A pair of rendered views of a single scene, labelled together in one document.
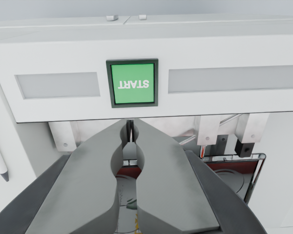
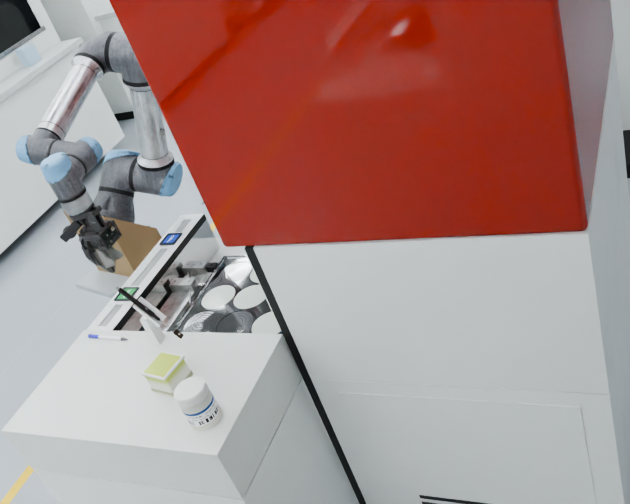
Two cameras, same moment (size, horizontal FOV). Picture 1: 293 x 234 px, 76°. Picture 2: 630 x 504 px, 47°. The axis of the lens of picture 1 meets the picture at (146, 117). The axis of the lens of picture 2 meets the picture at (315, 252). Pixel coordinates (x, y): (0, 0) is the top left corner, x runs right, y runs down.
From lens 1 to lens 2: 212 cm
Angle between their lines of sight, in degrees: 75
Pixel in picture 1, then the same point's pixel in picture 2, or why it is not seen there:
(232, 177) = (231, 267)
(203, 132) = (184, 283)
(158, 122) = (174, 307)
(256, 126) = (195, 264)
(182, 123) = (182, 297)
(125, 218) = (232, 321)
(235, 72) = (147, 269)
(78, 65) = (110, 308)
